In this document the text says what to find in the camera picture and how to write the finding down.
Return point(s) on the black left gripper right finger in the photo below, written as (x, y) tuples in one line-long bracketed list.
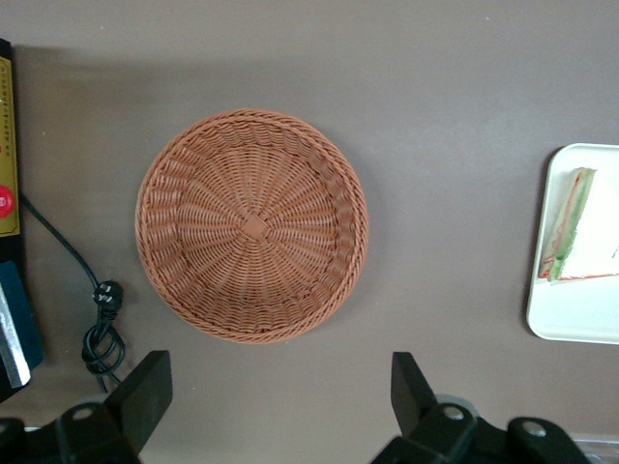
[(411, 396)]

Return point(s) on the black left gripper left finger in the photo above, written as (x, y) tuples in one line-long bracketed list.
[(145, 396)]

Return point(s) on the plastic-wrapped triangle sandwich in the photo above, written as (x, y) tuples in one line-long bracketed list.
[(595, 227)]

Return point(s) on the white rectangular plastic tray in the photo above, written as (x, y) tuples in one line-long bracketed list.
[(575, 309)]

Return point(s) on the brown woven round basket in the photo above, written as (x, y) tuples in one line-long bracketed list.
[(251, 227)]

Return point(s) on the silver and blue machine bar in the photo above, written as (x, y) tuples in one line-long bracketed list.
[(19, 328)]

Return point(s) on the clear acrylic box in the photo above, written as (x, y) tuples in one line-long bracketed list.
[(602, 449)]

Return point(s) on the red emergency stop button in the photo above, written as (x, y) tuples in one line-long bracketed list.
[(5, 202)]

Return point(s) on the black machine with yellow panel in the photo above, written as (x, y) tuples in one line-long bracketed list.
[(7, 121)]

